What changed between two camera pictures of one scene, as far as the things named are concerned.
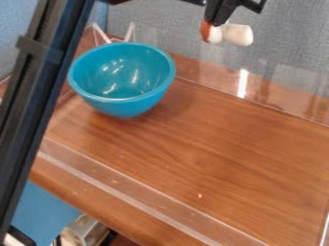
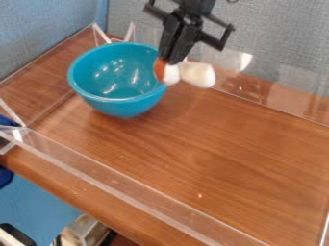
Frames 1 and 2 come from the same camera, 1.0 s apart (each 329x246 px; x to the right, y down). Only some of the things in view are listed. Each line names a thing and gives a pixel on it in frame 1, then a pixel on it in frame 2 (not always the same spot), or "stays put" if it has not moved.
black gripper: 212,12 -> 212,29
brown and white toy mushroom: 232,34 -> 196,74
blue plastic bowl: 121,77 stays put
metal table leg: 84,232 stays put
